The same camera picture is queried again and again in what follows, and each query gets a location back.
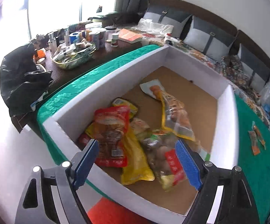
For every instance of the black plastic bag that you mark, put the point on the black plastic bag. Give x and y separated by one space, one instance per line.
20 74

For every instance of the white device with red cap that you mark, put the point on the white device with red cap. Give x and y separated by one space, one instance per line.
171 39

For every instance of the floral cloth bundle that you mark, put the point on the floral cloth bundle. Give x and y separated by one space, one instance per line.
235 72

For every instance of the large window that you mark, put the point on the large window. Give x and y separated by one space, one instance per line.
55 4

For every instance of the small orange box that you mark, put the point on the small orange box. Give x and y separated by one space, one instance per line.
40 53

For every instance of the white plastic bag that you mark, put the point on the white plastic bag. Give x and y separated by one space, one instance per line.
153 26

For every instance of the blue and white cup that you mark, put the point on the blue and white cup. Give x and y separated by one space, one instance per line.
74 38

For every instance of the clear yellow-edged meatball packet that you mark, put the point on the clear yellow-edged meatball packet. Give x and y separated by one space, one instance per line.
177 119

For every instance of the large red snack packet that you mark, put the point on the large red snack packet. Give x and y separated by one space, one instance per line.
111 126

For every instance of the green patterned glass tray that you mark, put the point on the green patterned glass tray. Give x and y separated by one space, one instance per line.
74 59

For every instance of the brown upholstered headboard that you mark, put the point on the brown upholstered headboard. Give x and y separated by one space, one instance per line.
195 7

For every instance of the small white bottle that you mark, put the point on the small white bottle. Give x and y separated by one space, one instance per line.
115 39

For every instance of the orange-red fuzzy stool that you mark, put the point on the orange-red fuzzy stool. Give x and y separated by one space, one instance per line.
116 212

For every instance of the printed tin can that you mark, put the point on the printed tin can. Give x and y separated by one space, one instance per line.
95 39

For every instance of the clear jar with black lid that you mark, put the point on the clear jar with black lid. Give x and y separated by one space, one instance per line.
110 33

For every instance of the small dark red snack packet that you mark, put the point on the small dark red snack packet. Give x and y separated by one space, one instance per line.
83 141

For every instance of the opaque yellow snack packet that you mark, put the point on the opaque yellow snack packet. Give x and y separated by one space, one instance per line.
135 165

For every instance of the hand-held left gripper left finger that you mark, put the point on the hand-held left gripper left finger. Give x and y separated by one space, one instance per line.
86 163

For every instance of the clear plastic bag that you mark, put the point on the clear plastic bag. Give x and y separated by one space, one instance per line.
267 93

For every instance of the clear red-labelled snack packet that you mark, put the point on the clear red-labelled snack packet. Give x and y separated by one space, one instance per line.
158 154

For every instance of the silver spray bottle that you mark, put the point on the silver spray bottle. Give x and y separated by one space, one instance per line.
66 35

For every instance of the yellow-green snack packet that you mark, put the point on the yellow-green snack packet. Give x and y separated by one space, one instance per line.
125 103

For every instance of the orange book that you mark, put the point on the orange book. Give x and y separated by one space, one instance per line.
130 36

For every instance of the grey two-tone pillow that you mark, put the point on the grey two-tone pillow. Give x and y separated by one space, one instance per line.
253 67
167 21
207 39

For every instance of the large clear plastic jar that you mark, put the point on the large clear plastic jar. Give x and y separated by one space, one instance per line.
93 26

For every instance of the dark green bag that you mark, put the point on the dark green bag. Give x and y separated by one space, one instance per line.
107 16

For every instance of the white cardboard box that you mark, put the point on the white cardboard box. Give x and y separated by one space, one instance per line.
107 84

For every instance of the dark brown table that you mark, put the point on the dark brown table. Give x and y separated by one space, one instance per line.
107 53

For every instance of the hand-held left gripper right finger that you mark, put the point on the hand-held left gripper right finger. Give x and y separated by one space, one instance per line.
188 165

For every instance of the green patterned tablecloth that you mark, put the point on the green patterned tablecloth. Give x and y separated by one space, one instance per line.
249 168

